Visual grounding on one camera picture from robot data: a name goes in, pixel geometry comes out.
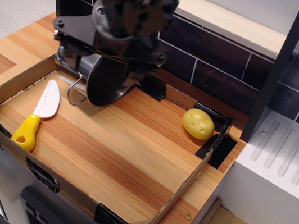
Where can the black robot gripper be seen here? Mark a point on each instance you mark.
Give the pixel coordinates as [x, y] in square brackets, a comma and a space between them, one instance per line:
[80, 36]

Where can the shiny metal pot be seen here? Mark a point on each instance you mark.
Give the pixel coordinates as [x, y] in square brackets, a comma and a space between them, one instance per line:
[97, 79]

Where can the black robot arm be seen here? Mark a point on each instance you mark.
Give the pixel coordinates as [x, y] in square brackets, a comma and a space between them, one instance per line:
[123, 32]

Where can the cardboard fence with black tape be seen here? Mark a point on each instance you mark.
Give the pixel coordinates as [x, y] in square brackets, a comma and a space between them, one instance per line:
[131, 162]

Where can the yellow toy potato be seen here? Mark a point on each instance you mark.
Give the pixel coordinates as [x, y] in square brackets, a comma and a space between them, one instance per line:
[198, 124]

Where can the black oven front panel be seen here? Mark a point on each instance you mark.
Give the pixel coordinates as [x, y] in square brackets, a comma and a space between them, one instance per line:
[43, 208]

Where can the white drainer sink unit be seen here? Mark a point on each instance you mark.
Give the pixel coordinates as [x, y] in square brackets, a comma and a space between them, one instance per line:
[262, 187]

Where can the toy knife yellow handle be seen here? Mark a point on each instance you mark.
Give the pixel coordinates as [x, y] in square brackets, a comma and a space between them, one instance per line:
[47, 106]

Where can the dark shelf frame with ledge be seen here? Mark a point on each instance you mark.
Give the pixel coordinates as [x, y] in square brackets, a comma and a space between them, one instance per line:
[217, 55]

